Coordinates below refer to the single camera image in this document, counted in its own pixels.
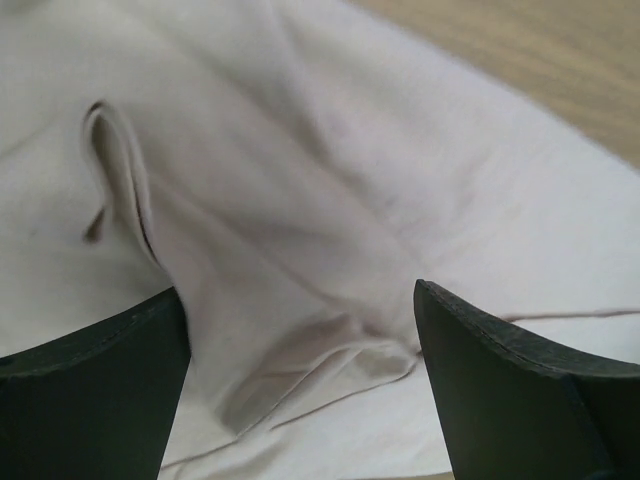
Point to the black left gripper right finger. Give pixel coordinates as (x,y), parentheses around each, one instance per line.
(515,405)

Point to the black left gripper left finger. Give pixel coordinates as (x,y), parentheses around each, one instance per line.
(98,403)

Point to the beige t shirt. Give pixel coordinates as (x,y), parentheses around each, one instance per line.
(292,168)

